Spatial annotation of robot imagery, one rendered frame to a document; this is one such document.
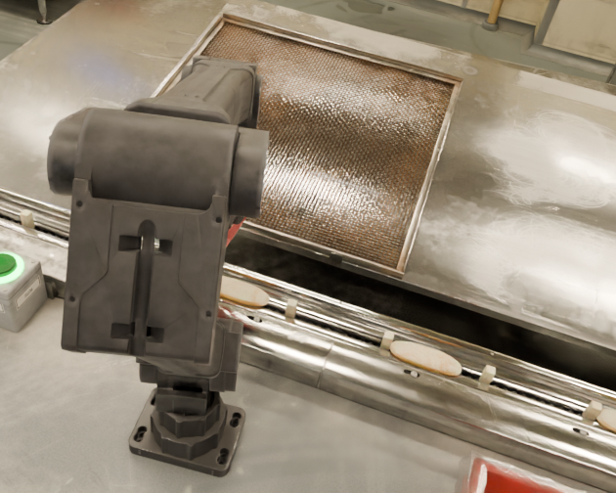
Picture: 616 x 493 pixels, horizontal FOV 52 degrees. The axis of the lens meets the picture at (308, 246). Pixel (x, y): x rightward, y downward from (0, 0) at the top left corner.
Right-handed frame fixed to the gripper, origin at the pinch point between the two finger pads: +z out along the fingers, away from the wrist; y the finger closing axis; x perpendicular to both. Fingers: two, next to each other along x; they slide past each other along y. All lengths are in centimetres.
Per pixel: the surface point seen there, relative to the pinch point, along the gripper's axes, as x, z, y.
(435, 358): 32.5, 6.0, 0.3
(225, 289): 2.0, 5.9, 0.8
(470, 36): 22, 88, -341
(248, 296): 5.6, 6.0, 0.7
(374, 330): 23.5, 6.9, -1.9
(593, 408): 53, 5, 0
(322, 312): 15.8, 6.9, -1.9
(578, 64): 89, 87, -339
